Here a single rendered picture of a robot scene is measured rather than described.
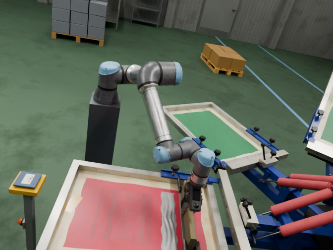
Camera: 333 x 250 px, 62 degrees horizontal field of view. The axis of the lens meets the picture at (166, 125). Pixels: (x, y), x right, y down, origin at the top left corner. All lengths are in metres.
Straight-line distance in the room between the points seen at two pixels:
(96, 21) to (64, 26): 0.70
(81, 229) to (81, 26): 5.84
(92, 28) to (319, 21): 8.93
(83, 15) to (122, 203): 5.69
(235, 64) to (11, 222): 5.69
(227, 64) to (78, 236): 6.00
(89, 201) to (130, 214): 0.20
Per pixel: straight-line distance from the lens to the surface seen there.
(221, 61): 6.77
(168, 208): 1.46
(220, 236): 1.40
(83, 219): 1.36
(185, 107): 2.39
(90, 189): 1.48
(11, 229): 2.59
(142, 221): 1.38
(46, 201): 2.74
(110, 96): 1.70
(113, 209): 1.40
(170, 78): 1.33
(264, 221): 1.51
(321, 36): 13.08
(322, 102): 2.44
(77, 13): 6.78
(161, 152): 1.15
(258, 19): 11.57
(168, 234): 1.36
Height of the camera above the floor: 2.00
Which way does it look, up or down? 30 degrees down
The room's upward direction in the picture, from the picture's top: 14 degrees clockwise
